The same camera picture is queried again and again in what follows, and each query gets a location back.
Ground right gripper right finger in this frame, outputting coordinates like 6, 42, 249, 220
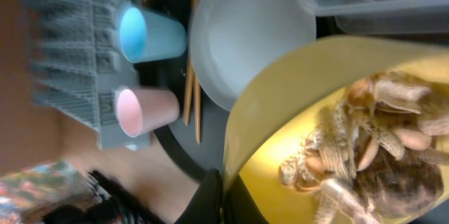
224, 176, 268, 224

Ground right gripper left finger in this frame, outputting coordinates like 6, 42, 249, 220
175, 169, 222, 224

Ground yellow bowl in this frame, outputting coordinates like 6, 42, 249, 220
224, 36, 448, 223

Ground pink plastic cup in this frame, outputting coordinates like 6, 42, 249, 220
114, 86, 180, 138

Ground peanut shell food scraps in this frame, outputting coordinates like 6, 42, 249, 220
278, 71, 448, 223

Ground grey plastic dishwasher rack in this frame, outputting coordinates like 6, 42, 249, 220
24, 0, 151, 151

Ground clear plastic waste bin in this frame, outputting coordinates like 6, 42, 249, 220
296, 0, 449, 36

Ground right wooden chopstick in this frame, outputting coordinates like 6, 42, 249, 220
194, 77, 201, 144

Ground wooden chopstick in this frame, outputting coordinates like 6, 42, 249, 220
194, 77, 201, 144
183, 0, 199, 126

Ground light blue plastic cup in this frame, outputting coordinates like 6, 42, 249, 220
116, 3, 187, 64

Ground grey round plate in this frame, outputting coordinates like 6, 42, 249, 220
189, 0, 316, 111

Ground round black serving tray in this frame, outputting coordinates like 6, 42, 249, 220
134, 0, 229, 181

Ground left wooden chopstick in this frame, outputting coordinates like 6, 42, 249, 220
183, 0, 199, 126

